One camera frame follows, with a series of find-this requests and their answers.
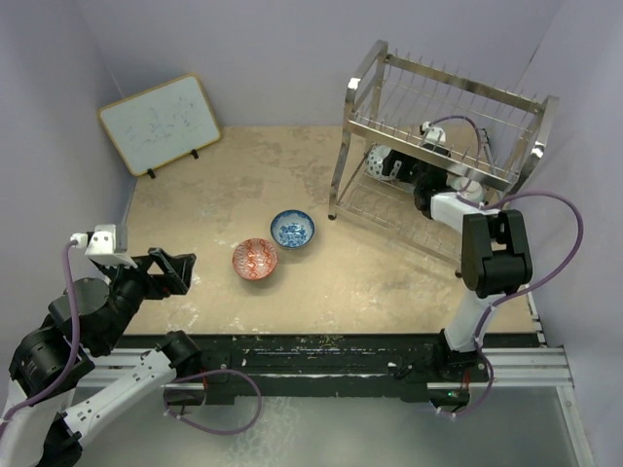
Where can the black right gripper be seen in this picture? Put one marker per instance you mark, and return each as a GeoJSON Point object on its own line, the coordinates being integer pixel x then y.
{"type": "Point", "coordinates": [388, 162]}

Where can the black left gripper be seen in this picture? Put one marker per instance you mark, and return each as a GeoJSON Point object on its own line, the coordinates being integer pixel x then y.
{"type": "Point", "coordinates": [177, 268]}

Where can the dark blue patterned bowl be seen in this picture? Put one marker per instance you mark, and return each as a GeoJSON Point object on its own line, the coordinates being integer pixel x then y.
{"type": "Point", "coordinates": [375, 162]}

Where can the orange patterned bowl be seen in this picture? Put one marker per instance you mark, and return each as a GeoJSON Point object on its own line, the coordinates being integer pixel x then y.
{"type": "Point", "coordinates": [254, 259]}

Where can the mint green bowl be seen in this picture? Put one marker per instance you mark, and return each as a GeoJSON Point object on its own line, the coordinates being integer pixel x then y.
{"type": "Point", "coordinates": [467, 188]}

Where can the blue floral rim bowl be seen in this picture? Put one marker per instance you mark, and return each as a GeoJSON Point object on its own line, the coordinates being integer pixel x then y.
{"type": "Point", "coordinates": [292, 229]}

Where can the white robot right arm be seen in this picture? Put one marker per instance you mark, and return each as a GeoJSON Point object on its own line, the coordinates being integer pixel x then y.
{"type": "Point", "coordinates": [495, 258]}

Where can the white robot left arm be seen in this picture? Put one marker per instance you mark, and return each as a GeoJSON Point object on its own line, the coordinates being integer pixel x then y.
{"type": "Point", "coordinates": [39, 426]}

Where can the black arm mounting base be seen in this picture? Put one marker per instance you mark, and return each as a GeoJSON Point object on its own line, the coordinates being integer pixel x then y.
{"type": "Point", "coordinates": [410, 368]}

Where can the steel dish rack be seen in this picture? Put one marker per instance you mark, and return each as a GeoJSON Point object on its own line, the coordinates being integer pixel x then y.
{"type": "Point", "coordinates": [409, 127]}

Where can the yellow framed whiteboard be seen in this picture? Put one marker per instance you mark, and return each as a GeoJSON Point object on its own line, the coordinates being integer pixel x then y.
{"type": "Point", "coordinates": [160, 125]}

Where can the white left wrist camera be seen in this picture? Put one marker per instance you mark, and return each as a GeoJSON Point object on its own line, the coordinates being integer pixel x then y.
{"type": "Point", "coordinates": [106, 245]}

